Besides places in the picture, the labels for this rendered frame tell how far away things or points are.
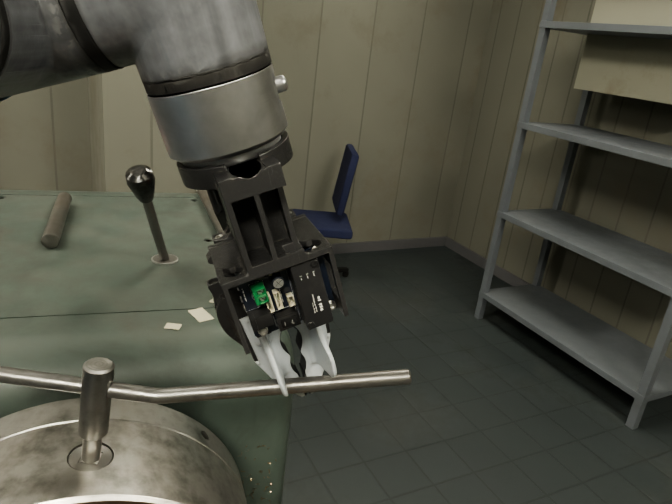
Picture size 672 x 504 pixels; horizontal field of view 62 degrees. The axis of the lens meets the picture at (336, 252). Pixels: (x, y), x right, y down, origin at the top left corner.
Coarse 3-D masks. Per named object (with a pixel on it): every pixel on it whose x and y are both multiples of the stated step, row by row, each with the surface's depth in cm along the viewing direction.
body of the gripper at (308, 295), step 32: (256, 160) 33; (288, 160) 34; (224, 192) 31; (256, 192) 31; (256, 224) 34; (288, 224) 34; (224, 256) 36; (256, 256) 34; (288, 256) 33; (320, 256) 36; (224, 288) 33; (256, 288) 35; (288, 288) 36; (320, 288) 35; (256, 320) 35; (288, 320) 36; (320, 320) 36
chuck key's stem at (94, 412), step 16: (96, 368) 41; (112, 368) 42; (96, 384) 41; (80, 400) 42; (96, 400) 42; (80, 416) 42; (96, 416) 42; (80, 432) 43; (96, 432) 43; (96, 448) 44; (96, 464) 44
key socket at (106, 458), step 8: (80, 448) 45; (104, 448) 46; (72, 456) 44; (80, 456) 44; (104, 456) 45; (112, 456) 45; (72, 464) 43; (80, 464) 44; (88, 464) 44; (104, 464) 44
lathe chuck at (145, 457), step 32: (0, 448) 45; (32, 448) 45; (64, 448) 45; (128, 448) 46; (160, 448) 48; (192, 448) 51; (0, 480) 42; (32, 480) 42; (64, 480) 42; (96, 480) 42; (128, 480) 43; (160, 480) 45; (192, 480) 47; (224, 480) 52
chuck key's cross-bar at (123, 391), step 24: (24, 384) 41; (48, 384) 41; (72, 384) 42; (120, 384) 42; (216, 384) 43; (240, 384) 43; (264, 384) 43; (288, 384) 43; (312, 384) 43; (336, 384) 43; (360, 384) 43; (384, 384) 43; (408, 384) 44
